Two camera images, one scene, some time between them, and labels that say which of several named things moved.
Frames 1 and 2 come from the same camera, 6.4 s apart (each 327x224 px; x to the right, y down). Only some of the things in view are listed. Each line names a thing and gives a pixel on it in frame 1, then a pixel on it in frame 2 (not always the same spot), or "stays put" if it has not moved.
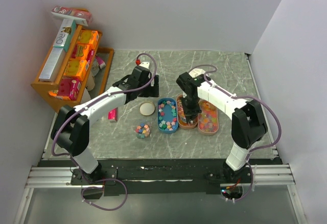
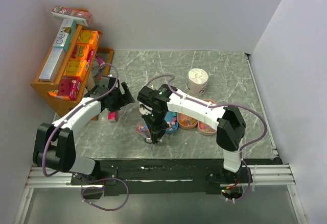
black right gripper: [189, 113] → [157, 131]
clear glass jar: [143, 130] stays put
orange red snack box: [80, 51] stays put
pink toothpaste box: [112, 115] stays put
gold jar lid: [147, 108] stays put
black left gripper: [153, 91] → [125, 99]
